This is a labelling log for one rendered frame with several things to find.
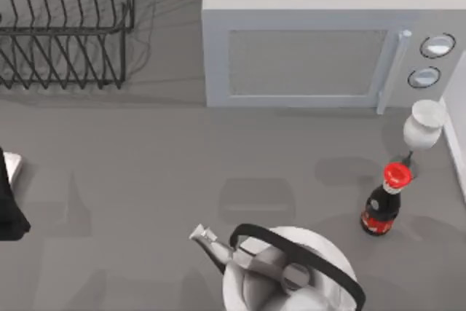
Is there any small microwave knob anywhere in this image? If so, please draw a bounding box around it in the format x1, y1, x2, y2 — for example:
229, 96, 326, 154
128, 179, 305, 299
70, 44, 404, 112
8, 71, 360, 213
407, 66, 443, 90

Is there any silver kettle with black handle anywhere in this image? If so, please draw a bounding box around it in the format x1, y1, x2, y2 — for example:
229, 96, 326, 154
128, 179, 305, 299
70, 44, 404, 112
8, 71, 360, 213
189, 222, 367, 311

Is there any dark bottle with red cap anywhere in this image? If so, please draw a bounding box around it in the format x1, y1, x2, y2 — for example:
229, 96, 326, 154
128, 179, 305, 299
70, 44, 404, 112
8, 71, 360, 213
360, 162, 416, 237

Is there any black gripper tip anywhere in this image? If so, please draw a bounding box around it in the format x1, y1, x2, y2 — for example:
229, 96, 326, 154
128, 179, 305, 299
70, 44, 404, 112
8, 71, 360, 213
0, 147, 32, 243

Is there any black wire dish rack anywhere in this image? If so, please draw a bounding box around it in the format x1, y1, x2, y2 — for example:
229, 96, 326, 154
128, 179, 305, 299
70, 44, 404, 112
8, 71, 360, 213
0, 0, 138, 91

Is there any pale microwave door handle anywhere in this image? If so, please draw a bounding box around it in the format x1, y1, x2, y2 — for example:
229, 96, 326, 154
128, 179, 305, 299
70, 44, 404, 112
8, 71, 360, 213
376, 28, 414, 116

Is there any large microwave knob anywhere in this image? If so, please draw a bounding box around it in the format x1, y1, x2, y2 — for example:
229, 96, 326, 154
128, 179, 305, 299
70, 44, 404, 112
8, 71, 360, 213
419, 33, 457, 60

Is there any microwave door with window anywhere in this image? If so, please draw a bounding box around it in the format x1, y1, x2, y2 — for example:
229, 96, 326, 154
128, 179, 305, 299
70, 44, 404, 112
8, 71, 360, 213
202, 10, 406, 109

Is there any white wine glass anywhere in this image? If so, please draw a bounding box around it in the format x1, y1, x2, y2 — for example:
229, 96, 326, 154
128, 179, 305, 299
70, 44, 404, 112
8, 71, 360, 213
400, 98, 449, 166

